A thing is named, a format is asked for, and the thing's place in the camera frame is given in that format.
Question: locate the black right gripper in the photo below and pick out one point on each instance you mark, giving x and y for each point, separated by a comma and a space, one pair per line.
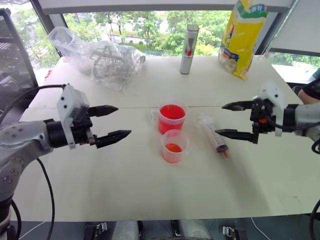
261, 117

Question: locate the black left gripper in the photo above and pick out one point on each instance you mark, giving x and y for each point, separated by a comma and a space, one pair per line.
81, 125

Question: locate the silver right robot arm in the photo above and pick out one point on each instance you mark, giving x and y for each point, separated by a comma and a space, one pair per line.
306, 118

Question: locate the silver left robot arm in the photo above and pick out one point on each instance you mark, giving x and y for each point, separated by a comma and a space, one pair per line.
17, 142

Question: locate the person's forearm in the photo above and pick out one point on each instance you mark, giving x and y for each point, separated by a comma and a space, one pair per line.
310, 92

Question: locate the clear plastic syringe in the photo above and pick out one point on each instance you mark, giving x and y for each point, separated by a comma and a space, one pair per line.
213, 133

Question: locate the cup of red liquid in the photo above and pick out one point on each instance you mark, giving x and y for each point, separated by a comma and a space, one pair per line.
172, 118

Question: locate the small cup with orange liquid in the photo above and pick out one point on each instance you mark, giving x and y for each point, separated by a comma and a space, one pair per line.
173, 147

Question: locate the yellow snack bag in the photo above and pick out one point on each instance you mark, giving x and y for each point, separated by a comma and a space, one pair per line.
240, 37

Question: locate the grey rounded robot leg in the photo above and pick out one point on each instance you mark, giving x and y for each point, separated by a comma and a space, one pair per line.
195, 229
126, 230

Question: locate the black mesh chair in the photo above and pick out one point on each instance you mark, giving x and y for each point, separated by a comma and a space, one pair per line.
12, 52

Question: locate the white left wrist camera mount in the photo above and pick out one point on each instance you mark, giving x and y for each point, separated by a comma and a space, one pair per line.
70, 103

